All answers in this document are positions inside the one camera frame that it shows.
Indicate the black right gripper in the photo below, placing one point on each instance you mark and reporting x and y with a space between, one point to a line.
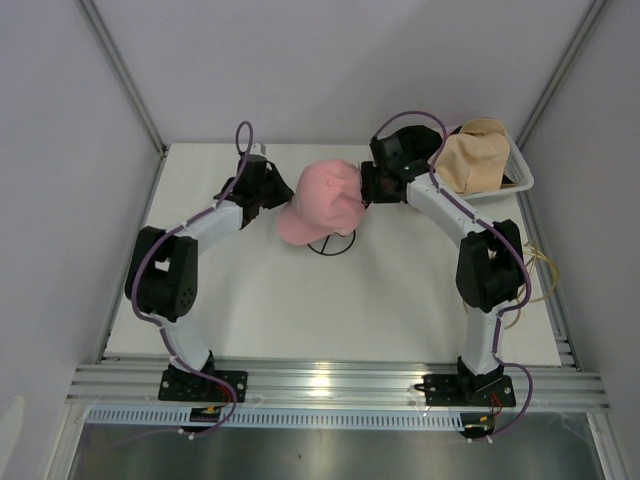
367 194

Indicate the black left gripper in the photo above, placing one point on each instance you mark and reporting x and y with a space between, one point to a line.
284 193

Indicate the pink baseball cap white logo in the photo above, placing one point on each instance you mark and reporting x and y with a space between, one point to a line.
327 201

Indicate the black baseball cap gold logo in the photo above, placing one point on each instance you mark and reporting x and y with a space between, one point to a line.
416 141

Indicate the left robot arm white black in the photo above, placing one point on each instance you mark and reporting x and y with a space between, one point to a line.
162 280

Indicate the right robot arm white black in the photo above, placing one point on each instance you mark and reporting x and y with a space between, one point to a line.
490 268

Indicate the beige baseball cap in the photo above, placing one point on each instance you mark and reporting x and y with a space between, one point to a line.
474 159

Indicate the white plastic basket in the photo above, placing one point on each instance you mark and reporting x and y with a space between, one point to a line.
517 174

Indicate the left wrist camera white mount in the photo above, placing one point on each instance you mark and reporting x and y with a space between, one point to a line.
258 153

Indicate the black wire hat stand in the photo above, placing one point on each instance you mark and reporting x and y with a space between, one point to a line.
333 245

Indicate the beige wire hat stand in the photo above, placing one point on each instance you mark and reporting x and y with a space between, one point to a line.
544 275

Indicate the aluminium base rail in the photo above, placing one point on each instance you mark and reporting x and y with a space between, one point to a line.
325 384

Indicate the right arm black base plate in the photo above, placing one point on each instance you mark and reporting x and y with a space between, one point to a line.
461 390

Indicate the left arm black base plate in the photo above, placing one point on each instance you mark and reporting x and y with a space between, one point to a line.
179 386

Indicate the left aluminium corner post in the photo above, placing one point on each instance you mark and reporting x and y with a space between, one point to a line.
109 49

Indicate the aluminium corner post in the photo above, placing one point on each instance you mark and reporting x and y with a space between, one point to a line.
109 49
586 27

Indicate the white slotted cable duct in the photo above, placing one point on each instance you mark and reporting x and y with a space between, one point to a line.
271 417

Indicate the right aluminium corner post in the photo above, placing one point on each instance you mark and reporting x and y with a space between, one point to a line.
586 27

